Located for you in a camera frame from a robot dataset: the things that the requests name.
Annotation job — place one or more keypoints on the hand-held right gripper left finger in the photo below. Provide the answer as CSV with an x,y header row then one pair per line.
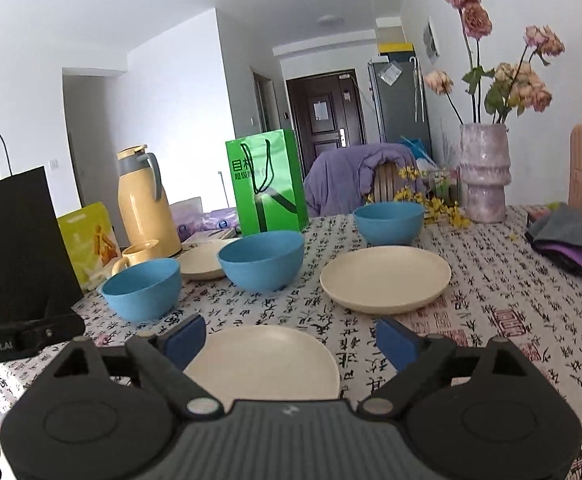
x,y
187,339

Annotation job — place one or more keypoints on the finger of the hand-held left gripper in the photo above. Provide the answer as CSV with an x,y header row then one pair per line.
x,y
53,330

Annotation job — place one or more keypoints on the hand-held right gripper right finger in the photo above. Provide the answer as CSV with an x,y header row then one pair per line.
x,y
395,342

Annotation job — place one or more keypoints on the cream plate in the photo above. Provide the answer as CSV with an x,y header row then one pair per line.
x,y
386,280
198,262
266,365

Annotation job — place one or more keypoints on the blue bowl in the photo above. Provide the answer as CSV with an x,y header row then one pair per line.
x,y
141,295
261,265
388,227

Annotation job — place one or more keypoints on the yellow mug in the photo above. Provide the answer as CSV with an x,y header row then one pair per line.
x,y
141,255

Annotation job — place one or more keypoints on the yellow snack bag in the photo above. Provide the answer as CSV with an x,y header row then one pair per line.
x,y
88,240

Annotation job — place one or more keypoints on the black paper bag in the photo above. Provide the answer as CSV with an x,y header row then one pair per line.
x,y
16,240

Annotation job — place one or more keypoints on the white book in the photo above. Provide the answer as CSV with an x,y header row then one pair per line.
x,y
211,235

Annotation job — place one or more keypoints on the purple plastic package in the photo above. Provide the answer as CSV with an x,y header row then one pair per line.
x,y
191,212

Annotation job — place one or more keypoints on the yellow thermos jug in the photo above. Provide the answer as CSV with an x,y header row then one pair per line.
x,y
143,210

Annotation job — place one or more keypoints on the yellow flower sprig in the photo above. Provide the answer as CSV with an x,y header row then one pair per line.
x,y
451,212

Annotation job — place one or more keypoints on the wooden chair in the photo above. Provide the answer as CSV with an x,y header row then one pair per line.
x,y
388,182

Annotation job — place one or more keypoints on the purple jacket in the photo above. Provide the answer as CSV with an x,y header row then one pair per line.
x,y
341,175

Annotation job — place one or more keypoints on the green paper bag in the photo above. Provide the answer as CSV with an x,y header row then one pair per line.
x,y
281,180

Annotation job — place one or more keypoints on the pink ceramic vase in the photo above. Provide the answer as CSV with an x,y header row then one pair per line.
x,y
483,175

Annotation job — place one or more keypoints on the grey purple cloth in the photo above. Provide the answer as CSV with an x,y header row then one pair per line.
x,y
566,230

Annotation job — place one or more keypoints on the dark brown door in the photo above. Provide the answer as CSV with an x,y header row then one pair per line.
x,y
326,130

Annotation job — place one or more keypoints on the grey refrigerator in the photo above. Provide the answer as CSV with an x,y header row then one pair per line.
x,y
401,110

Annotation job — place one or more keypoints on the clear plastic bag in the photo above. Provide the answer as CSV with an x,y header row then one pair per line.
x,y
390,74

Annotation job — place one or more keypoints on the yellow box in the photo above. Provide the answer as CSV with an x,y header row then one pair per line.
x,y
396,49

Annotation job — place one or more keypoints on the white electrical panel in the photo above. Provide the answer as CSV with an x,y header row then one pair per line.
x,y
431,40

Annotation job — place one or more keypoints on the dried rose bouquet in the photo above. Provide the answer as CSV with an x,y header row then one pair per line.
x,y
476,19

